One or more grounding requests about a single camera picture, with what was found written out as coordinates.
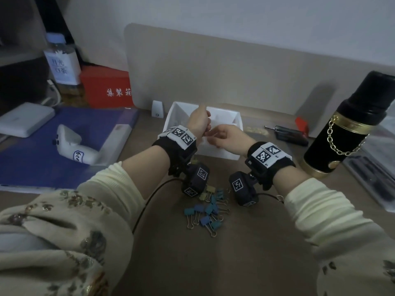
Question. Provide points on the person's right hand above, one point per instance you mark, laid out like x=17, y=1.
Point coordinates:
x=231, y=138

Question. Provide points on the person's left hand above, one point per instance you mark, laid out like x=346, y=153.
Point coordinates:
x=199, y=123

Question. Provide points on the white compartment organizer tray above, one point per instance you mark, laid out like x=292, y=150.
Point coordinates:
x=179, y=115

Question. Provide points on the group of coloured binder clips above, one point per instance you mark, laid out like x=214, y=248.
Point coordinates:
x=206, y=212

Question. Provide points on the person's left forearm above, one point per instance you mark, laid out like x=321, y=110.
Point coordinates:
x=77, y=231

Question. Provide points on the person's right forearm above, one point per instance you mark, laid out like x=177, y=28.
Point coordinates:
x=339, y=234

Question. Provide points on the flat gold strip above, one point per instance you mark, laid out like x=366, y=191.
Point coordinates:
x=257, y=130

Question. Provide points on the small white stand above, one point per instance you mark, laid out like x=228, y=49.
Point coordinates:
x=157, y=108

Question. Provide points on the black screwdriver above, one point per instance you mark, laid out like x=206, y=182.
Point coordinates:
x=290, y=136

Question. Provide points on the beige desk divider panel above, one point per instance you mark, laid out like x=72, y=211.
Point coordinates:
x=231, y=67

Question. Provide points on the small red object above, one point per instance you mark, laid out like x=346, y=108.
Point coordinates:
x=301, y=124

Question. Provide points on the orange ribbed box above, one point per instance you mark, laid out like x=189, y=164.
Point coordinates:
x=105, y=84

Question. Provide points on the white handheld controller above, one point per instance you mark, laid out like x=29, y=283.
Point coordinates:
x=69, y=141

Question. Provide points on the tea bottle with blue cap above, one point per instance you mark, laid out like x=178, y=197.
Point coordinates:
x=63, y=67

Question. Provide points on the clear plastic case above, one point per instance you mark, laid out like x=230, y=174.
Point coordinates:
x=373, y=175

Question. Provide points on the white flat adapter box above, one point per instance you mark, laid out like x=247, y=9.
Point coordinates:
x=26, y=120

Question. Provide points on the blue document folder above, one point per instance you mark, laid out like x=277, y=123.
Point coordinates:
x=31, y=163

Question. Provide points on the grey shelf unit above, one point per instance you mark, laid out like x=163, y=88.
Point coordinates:
x=18, y=73

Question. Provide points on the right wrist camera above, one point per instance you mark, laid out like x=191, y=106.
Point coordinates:
x=243, y=191

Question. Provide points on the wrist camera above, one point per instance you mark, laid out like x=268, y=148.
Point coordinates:
x=194, y=181
x=243, y=191

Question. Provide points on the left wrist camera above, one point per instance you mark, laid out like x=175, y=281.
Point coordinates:
x=194, y=181

